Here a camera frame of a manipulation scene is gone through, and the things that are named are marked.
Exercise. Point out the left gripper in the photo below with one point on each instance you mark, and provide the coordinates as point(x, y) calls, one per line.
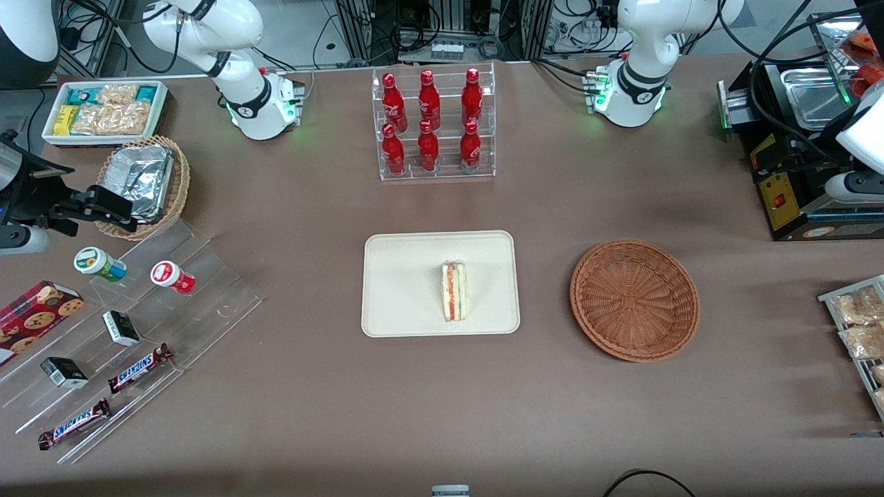
point(832, 131)

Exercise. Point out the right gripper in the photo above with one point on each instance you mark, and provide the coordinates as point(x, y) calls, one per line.
point(39, 191)

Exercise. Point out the triangle sandwich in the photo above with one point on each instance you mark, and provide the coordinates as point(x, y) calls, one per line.
point(454, 293)

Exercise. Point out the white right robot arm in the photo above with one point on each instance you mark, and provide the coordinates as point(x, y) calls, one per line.
point(257, 103)

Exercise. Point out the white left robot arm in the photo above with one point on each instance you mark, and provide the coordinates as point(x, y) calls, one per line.
point(635, 76)

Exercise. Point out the light wicker basket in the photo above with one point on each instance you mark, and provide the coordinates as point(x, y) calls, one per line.
point(181, 179)

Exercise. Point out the tray of packaged snacks right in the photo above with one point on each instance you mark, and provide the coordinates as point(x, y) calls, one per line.
point(829, 298)

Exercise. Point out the brown wicker basket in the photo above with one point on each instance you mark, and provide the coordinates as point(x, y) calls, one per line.
point(635, 300)

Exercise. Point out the cream plastic tray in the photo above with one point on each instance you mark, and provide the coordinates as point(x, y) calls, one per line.
point(400, 283)

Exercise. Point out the black food warmer machine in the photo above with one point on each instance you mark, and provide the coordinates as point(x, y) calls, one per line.
point(784, 207)

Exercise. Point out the green lidded cup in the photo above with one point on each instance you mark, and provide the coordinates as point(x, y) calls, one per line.
point(97, 262)

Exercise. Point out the steel warmer pan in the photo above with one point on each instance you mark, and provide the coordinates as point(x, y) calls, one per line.
point(815, 93)

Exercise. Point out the yellow snack packet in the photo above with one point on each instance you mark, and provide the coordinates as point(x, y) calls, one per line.
point(66, 120)

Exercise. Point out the large clear cracker bag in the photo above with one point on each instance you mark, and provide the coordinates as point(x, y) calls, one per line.
point(114, 119)

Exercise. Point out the red lidded cup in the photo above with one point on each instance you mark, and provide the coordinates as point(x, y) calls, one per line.
point(169, 276)

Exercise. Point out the red cookie box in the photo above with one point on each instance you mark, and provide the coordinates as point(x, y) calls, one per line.
point(34, 317)

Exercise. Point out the teal snack packet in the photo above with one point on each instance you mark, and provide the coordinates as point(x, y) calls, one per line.
point(81, 95)
point(146, 93)

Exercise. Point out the small black box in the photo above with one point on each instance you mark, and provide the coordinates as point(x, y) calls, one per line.
point(63, 373)
point(121, 328)

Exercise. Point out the small clear cracker bag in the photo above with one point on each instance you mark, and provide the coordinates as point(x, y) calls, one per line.
point(117, 93)

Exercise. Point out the red sausage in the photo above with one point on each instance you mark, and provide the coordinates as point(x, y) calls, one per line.
point(871, 65)

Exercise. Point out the white snack bin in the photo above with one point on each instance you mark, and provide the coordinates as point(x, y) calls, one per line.
point(162, 103)

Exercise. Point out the clear acrylic stepped shelf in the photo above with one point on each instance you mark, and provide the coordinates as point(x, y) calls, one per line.
point(221, 290)

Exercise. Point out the Snickers bar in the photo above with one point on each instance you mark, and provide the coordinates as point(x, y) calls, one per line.
point(74, 424)
point(138, 368)

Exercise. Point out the clear pastry bag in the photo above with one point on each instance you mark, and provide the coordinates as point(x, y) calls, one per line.
point(863, 342)
point(878, 375)
point(856, 307)

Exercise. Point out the red cola bottle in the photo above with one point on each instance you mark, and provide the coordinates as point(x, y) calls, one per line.
point(394, 152)
point(394, 103)
point(472, 96)
point(470, 146)
point(429, 100)
point(428, 148)

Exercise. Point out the clear acrylic bottle rack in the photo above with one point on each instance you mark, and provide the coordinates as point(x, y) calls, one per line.
point(445, 172)

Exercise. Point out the white power strip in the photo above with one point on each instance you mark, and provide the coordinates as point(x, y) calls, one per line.
point(447, 51)

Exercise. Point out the grey edge device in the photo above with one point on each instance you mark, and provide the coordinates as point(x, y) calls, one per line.
point(450, 491)

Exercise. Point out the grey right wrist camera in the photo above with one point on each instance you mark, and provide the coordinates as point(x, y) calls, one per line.
point(21, 239)

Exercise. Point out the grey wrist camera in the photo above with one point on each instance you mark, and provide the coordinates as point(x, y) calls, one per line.
point(856, 188)
point(21, 239)

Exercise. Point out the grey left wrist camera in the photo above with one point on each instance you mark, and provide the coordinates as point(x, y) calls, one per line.
point(856, 188)

